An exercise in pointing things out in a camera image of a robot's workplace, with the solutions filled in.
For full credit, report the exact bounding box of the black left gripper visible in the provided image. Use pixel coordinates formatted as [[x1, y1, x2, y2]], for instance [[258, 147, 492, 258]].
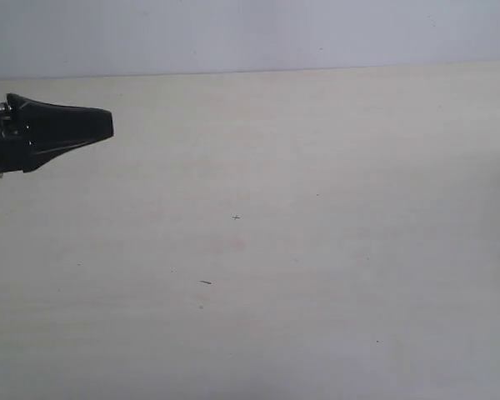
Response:
[[0, 93, 113, 174]]

